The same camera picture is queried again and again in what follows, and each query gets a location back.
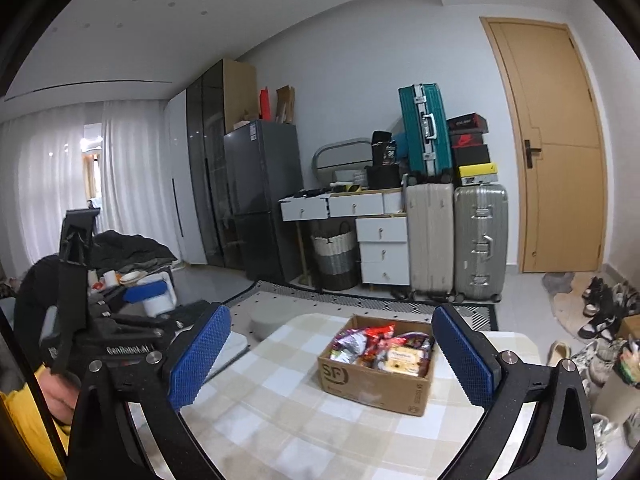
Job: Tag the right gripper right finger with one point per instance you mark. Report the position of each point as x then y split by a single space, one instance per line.
559 441

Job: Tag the stacked shoe boxes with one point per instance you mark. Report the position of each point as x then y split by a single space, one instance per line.
470 153

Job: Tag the silver suitcase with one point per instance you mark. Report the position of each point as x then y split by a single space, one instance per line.
481 235

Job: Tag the beige suitcase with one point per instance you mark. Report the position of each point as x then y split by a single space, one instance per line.
430 215

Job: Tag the woven laundry basket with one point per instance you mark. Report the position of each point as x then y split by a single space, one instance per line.
335 253

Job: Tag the white kettle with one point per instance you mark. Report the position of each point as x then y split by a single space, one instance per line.
160 304

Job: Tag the dark grey refrigerator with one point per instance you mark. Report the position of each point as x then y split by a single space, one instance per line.
263 167

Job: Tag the cardboard box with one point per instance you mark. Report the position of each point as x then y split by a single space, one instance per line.
348 366

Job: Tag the black glass cabinet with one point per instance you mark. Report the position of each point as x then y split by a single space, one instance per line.
220 98

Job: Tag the wooden door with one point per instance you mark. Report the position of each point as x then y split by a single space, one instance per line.
562 182

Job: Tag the white drawer desk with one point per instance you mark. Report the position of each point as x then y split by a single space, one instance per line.
381 229

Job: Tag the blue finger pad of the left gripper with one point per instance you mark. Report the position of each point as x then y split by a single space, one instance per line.
142 292

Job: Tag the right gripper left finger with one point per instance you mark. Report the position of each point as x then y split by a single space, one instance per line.
160 364

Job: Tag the patterned floor rug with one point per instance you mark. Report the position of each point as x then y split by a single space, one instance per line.
479 316

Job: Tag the teal suitcase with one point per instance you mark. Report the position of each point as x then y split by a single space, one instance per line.
426 130

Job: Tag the left hand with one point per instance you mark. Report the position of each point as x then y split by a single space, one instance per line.
61 395

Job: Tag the beige cookie packet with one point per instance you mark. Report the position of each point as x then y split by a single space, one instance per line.
403 360

